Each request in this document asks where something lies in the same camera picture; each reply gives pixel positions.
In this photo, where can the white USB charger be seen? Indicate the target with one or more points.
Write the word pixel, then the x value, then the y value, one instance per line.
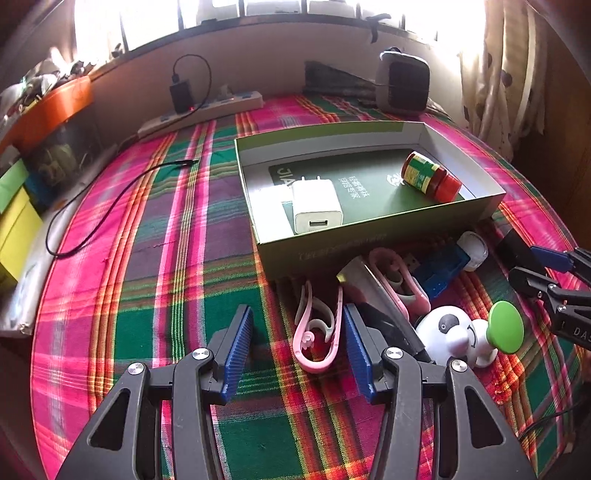
pixel 311 207

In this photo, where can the green cardboard box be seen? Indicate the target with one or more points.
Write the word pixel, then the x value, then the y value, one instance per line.
pixel 286 251

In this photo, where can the yellow box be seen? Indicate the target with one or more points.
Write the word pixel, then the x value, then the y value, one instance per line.
pixel 16 235

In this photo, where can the small black box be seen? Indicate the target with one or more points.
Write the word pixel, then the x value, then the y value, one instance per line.
pixel 519 249

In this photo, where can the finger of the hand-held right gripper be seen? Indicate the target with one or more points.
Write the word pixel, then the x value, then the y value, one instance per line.
pixel 531 279
pixel 551 258

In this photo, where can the black window hook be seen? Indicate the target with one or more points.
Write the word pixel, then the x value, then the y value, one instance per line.
pixel 376 27

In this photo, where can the white power strip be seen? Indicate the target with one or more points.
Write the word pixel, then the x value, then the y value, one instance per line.
pixel 207 110

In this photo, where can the glass tank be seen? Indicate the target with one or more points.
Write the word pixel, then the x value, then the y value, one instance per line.
pixel 64 147

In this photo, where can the white plug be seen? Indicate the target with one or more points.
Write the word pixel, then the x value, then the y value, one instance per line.
pixel 224 92

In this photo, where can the orange tray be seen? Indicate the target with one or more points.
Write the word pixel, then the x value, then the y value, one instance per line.
pixel 55 106

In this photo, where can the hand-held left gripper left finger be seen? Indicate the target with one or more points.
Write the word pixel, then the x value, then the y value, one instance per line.
pixel 238 350

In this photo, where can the red-capped glass bottle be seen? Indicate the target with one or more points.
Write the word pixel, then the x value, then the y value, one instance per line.
pixel 427 175

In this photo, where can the patterned curtain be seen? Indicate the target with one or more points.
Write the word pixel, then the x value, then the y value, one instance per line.
pixel 498 69

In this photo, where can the pink plastic clip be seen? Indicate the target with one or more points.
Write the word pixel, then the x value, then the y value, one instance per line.
pixel 302 341

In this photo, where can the plaid blanket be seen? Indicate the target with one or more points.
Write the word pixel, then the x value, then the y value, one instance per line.
pixel 161 277

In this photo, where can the panda toy with green sucker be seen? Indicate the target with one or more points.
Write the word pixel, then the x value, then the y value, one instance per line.
pixel 445 330

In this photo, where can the black power adapter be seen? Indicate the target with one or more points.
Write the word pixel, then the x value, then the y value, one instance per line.
pixel 181 97

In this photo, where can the blue box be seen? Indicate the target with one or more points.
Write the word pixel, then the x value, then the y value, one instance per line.
pixel 37 194

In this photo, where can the grey space heater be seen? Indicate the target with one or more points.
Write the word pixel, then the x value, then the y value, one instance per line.
pixel 401 83

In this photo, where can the pile of clutter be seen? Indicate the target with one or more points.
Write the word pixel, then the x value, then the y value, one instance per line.
pixel 37 76

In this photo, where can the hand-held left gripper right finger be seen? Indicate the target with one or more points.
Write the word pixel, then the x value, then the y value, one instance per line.
pixel 358 350

